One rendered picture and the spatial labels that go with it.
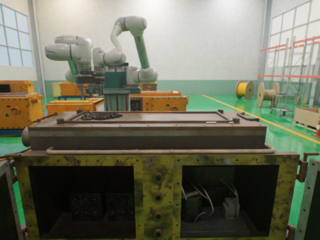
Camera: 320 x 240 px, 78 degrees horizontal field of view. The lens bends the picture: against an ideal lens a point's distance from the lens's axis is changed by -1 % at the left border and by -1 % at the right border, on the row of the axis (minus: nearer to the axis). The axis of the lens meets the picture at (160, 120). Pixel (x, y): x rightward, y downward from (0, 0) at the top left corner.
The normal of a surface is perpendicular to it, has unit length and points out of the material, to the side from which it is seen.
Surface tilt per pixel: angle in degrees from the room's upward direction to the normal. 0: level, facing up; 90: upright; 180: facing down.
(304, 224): 90
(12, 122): 90
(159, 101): 90
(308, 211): 90
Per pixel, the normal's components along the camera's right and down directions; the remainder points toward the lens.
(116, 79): 0.04, 0.22
